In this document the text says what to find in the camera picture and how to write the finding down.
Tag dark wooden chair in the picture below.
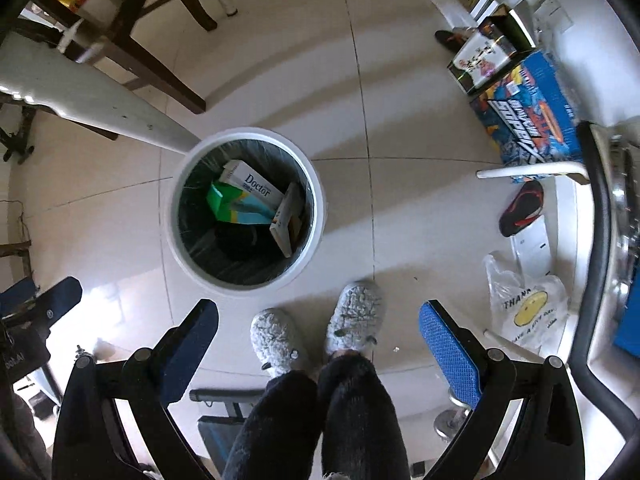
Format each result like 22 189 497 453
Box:
20 0 218 113

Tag red and black flip flop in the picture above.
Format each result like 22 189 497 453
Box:
498 180 545 238

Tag person's grey slipper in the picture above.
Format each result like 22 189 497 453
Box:
250 307 311 376
324 280 386 361

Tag person's left leg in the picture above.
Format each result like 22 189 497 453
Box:
222 370 321 480

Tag black pedal exerciser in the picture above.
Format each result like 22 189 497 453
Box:
0 105 36 163

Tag blue cushion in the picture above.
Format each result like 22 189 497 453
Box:
614 265 640 358

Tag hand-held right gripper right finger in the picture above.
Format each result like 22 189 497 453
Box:
419 300 586 480

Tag white and black gift box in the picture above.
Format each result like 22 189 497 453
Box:
446 15 532 96

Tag white round trash bin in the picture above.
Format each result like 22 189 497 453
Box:
170 126 328 295

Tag black rimmed white chair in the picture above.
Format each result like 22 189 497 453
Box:
570 120 640 480

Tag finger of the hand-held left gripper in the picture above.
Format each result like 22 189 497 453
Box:
0 276 84 334
0 281 39 314

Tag blue printed carton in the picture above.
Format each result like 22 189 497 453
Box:
470 50 588 181

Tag metal rings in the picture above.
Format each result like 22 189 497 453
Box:
610 140 640 311

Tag person's leg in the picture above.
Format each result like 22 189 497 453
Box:
317 352 411 480
222 370 321 480

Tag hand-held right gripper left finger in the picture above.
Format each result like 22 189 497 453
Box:
51 298 220 480

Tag tan box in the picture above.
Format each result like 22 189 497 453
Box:
269 182 306 258

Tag white printed medicine box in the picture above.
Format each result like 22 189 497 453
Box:
218 160 286 211

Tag brown wooden stool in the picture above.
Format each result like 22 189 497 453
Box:
0 240 33 261

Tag person's right leg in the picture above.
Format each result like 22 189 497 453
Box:
317 352 411 480

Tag green paper box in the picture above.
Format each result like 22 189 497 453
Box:
206 181 271 224

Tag black and orange flip flop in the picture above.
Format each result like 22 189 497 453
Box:
434 29 468 53

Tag person's left grey slipper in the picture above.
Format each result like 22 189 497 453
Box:
250 307 311 376

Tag white smiley plastic bag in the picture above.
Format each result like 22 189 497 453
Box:
482 252 569 353

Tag person's right grey slipper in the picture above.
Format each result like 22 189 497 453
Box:
324 280 386 361

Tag black bin liner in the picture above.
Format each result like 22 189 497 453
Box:
178 137 315 281

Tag white table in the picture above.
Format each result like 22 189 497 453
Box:
0 0 238 153

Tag white rod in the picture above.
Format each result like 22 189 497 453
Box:
476 162 588 183

